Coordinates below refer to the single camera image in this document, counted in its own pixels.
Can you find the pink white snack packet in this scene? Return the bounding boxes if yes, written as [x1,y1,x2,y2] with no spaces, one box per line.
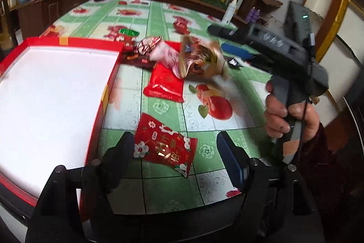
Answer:
[149,41,182,79]

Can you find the brown gold snack bag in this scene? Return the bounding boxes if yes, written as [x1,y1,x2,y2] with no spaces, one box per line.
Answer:
[178,35,229,79]

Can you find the purple small bottles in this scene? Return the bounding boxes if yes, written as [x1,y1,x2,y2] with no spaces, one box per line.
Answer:
[245,7,260,24]

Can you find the white spray bottle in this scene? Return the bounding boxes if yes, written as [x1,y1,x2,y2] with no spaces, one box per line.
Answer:
[221,0,238,25]

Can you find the red flower snack packet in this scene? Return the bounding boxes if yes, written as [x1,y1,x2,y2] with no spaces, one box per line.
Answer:
[133,113,198,178]

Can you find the person's right hand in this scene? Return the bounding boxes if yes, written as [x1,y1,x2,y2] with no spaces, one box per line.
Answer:
[264,81,320,143]

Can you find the plain red snack packet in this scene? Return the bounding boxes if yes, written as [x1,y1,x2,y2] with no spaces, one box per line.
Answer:
[143,63,184,103]

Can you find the green fruit pattern tablecloth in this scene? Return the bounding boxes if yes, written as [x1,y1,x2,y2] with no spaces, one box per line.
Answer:
[46,0,269,215]

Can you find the green foil snack packet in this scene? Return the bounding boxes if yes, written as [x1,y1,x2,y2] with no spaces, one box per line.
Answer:
[119,28,139,38]

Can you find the red box white inside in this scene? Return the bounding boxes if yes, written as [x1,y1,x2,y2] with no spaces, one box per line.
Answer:
[1,37,123,221]

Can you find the dark brown snack packet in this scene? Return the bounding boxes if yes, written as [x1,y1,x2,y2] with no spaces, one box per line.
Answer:
[122,52,156,69]

